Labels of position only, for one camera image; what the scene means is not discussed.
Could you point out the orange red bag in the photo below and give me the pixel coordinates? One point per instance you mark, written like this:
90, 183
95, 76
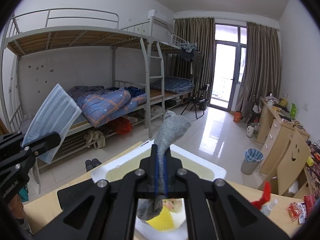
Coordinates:
123, 126

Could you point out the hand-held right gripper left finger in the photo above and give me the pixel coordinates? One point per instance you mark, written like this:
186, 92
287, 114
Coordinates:
150, 175

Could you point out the black folding chair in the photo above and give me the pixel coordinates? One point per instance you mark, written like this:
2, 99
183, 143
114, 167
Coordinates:
197, 100

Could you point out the desk with patterned cloth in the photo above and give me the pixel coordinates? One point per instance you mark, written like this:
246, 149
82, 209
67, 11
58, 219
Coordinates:
315, 177

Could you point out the brown curtain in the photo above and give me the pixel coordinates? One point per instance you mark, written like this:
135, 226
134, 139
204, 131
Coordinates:
197, 40
260, 62

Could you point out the trash bin with blue bag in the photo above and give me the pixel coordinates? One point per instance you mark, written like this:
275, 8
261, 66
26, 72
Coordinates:
252, 161

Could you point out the black smartphone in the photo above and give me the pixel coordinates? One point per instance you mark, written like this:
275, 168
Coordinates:
66, 196

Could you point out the white foam box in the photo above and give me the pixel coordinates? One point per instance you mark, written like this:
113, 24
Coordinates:
110, 168

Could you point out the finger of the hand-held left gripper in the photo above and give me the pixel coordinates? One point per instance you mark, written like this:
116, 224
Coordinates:
12, 138
45, 142

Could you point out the grey sock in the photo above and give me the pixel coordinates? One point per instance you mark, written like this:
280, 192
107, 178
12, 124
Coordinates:
172, 127

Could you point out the wooden drawer desk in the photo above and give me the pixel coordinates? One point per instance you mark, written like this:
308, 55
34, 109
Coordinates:
272, 135

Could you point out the green bottle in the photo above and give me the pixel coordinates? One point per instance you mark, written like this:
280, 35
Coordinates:
293, 111

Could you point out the grey metal bunk bed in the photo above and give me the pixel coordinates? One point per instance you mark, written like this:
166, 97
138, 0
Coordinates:
172, 47
75, 33

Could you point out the person's left hand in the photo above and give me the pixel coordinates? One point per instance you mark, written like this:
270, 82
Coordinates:
17, 207

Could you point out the wooden chair with smiley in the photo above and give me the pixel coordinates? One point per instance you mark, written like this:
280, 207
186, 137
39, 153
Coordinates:
292, 160

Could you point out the blue spray bottle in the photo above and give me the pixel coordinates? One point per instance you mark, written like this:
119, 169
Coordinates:
270, 207

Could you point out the white air conditioner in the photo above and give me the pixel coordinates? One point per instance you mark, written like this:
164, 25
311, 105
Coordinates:
160, 17

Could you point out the blue face mask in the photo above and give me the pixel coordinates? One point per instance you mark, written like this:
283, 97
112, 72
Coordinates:
55, 110

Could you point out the green tissue packet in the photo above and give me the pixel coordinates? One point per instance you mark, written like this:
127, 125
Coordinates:
173, 203

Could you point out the white lotion pump bottle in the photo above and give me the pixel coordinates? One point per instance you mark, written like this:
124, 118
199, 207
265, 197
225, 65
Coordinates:
265, 195

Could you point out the dark hanging clothes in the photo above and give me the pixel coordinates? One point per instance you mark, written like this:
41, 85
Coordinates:
187, 53

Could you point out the yellow corn plush toy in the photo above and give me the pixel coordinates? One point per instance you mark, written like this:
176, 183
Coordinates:
162, 220

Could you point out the glass balcony door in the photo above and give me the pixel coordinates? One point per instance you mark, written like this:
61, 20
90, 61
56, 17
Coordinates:
225, 67

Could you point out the white thermos jug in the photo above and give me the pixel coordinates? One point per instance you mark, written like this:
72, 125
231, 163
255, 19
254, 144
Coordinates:
251, 131

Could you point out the beige crumpled cloth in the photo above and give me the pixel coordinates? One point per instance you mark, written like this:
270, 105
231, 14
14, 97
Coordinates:
96, 138

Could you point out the teal box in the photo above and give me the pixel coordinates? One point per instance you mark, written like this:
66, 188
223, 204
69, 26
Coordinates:
24, 193

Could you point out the blue plaid mattress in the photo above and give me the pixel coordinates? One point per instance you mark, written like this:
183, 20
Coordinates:
175, 85

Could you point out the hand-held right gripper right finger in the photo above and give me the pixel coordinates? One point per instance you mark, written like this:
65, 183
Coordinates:
173, 177

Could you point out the blue star quilt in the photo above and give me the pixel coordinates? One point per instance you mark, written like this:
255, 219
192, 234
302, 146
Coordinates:
107, 100

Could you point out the white snack packet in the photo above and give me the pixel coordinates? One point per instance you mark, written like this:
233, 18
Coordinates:
302, 217

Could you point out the pair of black shoes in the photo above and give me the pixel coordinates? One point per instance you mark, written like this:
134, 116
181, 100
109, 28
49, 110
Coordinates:
93, 165

